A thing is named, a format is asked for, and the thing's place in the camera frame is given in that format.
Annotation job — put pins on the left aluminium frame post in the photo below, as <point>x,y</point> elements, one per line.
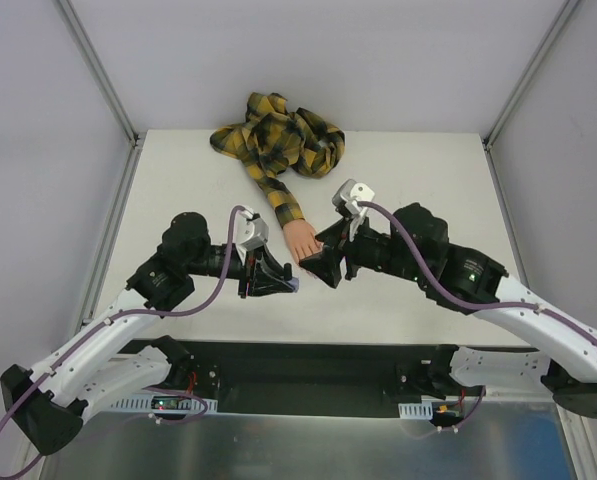
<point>87,50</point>

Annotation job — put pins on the yellow plaid shirt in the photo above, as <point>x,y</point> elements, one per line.
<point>272,139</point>

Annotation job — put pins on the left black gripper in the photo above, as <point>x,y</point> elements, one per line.
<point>250,273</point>

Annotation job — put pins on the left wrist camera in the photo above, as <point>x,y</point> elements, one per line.
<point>251,232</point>

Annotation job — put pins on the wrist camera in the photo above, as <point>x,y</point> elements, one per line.
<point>251,232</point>
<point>347,201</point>

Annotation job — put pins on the purple nail polish bottle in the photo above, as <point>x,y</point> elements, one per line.
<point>290,279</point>

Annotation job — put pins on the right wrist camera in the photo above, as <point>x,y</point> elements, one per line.
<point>347,201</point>

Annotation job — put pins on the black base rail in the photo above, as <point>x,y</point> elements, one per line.
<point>321,380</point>

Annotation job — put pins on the mannequin hand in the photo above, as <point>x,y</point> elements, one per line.
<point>300,238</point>

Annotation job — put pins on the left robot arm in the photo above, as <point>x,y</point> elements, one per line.
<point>51,401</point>

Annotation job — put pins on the white cable duct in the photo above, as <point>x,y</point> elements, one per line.
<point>159,403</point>
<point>427,409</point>

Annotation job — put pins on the left white cable duct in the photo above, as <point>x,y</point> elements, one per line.
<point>159,403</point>

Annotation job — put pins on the right aluminium frame post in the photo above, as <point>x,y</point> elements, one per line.
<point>564,16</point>

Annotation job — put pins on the aluminium frame post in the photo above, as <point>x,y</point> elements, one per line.
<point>564,16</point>
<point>87,50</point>

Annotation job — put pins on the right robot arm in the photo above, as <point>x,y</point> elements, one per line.
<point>563,356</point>

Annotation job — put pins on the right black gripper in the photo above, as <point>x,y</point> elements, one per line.
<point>344,255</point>

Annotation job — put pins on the right white cable duct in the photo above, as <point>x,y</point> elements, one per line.
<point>427,409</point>

